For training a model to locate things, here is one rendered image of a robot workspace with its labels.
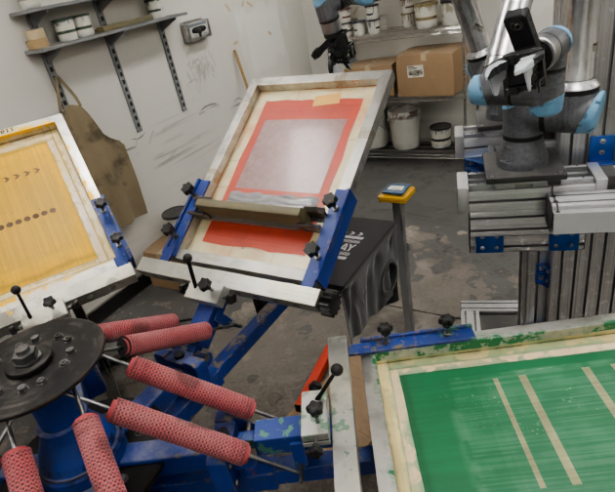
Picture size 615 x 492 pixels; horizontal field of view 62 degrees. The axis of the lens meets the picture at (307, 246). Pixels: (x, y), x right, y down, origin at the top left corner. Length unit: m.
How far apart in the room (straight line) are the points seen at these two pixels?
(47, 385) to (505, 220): 1.36
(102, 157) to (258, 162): 1.95
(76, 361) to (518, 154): 1.31
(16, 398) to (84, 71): 2.81
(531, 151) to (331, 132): 0.63
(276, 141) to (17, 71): 1.96
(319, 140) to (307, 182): 0.17
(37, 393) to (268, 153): 1.10
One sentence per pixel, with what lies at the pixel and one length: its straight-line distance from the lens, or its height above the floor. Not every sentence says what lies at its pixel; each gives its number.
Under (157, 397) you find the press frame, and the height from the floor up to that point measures 1.02.
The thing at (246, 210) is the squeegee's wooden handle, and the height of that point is 1.29.
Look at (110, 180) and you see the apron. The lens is 3.68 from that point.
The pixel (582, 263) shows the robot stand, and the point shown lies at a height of 0.80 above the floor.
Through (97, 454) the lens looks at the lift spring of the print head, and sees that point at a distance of 1.06.
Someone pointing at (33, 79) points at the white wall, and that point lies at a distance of 3.51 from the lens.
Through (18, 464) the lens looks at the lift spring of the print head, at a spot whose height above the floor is 1.24.
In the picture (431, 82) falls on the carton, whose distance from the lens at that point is 4.76.
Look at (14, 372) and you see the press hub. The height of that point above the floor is 1.32.
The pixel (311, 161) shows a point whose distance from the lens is 1.72.
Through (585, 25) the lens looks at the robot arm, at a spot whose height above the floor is 1.65.
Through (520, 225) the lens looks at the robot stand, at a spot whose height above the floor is 1.07.
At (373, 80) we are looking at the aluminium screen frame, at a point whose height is 1.53.
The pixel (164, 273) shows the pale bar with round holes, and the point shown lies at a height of 1.15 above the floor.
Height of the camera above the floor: 1.92
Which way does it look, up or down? 29 degrees down
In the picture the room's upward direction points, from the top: 11 degrees counter-clockwise
